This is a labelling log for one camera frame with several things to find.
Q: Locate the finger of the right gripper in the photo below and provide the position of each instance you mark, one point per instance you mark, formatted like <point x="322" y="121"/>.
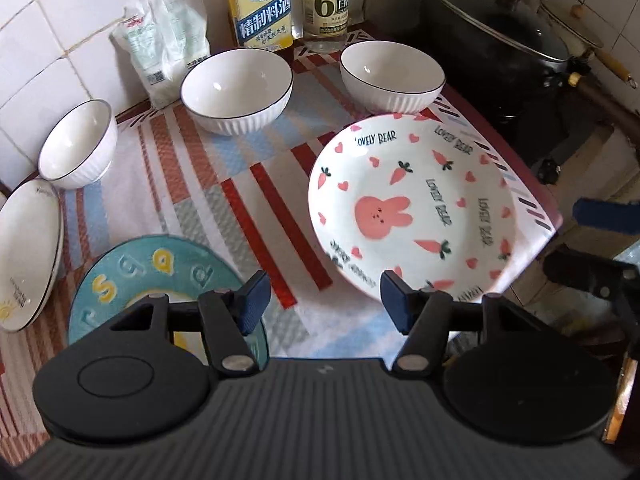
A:
<point x="607" y="279"/>
<point x="608" y="216"/>

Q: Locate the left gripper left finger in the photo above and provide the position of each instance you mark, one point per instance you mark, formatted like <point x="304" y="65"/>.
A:
<point x="230" y="326"/>

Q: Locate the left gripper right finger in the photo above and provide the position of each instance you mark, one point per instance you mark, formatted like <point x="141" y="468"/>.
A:
<point x="426" y="318"/>

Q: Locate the blue letter plate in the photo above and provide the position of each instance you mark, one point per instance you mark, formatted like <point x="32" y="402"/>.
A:
<point x="150" y="279"/>

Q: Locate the pink bunny ceramic plate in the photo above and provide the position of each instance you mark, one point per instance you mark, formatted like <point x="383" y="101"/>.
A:
<point x="407" y="194"/>

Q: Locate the white Morning Honey plate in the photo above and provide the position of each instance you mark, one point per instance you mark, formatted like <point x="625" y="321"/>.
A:
<point x="32" y="234"/>

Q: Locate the white ribbed bowl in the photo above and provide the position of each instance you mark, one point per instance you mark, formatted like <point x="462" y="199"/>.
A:
<point x="238" y="91"/>
<point x="80" y="148"/>
<point x="387" y="77"/>

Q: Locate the striped checkered tablecloth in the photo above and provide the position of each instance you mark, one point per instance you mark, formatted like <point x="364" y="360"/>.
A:
<point x="243" y="198"/>

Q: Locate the black wok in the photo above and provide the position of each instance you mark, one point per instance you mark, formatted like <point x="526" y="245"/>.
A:
<point x="535" y="105"/>

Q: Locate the cream enamel saucepan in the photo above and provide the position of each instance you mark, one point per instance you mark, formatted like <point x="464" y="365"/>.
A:
<point x="580" y="41"/>

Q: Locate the glass wok lid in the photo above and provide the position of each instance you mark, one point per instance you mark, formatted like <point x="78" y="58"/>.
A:
<point x="520" y="27"/>

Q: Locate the white plastic seasoning bag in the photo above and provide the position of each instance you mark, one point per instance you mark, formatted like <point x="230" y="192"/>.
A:
<point x="164" y="40"/>

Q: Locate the yellow label cooking wine bottle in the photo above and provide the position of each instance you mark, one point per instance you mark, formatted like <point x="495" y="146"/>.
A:
<point x="262" y="24"/>

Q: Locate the white vinegar bottle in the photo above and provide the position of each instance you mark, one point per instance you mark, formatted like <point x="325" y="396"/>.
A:
<point x="325" y="25"/>

